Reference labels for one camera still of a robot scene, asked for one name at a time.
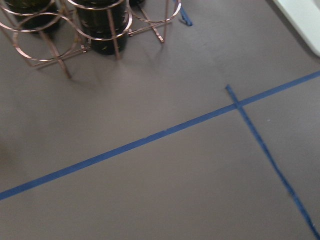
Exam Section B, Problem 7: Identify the dark wine bottle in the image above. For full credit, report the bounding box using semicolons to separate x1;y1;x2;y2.
4;0;60;33
76;0;128;55

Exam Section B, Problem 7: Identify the copper wire bottle rack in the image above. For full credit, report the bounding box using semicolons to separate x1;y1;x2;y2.
0;0;182;82

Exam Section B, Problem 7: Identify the cream bear tray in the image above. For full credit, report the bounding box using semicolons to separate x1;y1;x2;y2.
273;0;320;56

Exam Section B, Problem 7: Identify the dark wine bottle right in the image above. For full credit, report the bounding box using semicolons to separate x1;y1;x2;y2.
76;0;128;55

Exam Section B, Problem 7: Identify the dark wine bottle left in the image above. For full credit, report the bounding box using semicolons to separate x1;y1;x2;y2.
4;0;60;33

